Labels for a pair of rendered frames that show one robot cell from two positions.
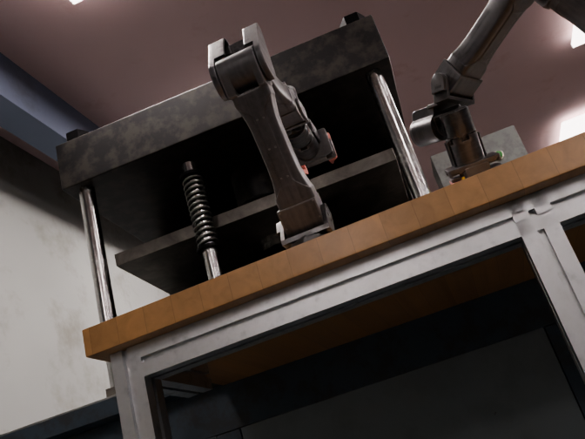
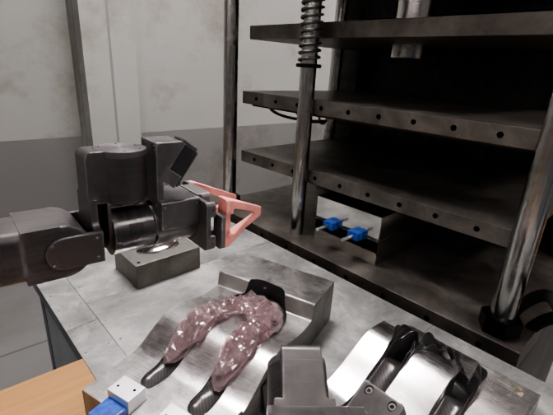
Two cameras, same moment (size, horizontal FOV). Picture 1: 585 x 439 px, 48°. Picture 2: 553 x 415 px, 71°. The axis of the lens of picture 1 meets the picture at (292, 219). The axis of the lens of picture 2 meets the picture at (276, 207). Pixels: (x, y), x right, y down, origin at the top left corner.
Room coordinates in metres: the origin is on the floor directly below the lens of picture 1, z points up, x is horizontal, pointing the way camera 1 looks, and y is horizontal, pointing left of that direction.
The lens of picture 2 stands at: (0.94, -0.46, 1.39)
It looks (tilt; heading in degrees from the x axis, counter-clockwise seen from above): 20 degrees down; 37
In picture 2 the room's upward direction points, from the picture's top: 3 degrees clockwise
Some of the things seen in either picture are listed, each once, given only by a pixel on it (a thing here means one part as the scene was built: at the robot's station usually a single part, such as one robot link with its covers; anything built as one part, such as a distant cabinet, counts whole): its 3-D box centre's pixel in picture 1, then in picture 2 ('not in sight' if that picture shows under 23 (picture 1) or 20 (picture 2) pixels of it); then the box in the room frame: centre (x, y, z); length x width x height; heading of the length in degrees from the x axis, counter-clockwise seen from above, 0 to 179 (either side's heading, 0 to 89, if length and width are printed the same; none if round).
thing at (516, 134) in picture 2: not in sight; (406, 109); (2.47, 0.08, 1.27); 1.10 x 0.74 x 0.05; 81
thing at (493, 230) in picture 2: not in sight; (395, 171); (2.47, 0.08, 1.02); 1.10 x 0.74 x 0.05; 81
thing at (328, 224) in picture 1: (305, 228); not in sight; (0.98, -0.02, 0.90); 0.09 x 0.06 x 0.06; 78
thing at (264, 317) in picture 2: not in sight; (231, 322); (1.42, 0.00, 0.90); 0.26 x 0.18 x 0.08; 8
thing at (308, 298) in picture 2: not in sight; (230, 337); (1.43, 0.00, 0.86); 0.50 x 0.26 x 0.11; 8
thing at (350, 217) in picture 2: not in sight; (383, 214); (2.33, 0.05, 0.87); 0.50 x 0.27 x 0.17; 171
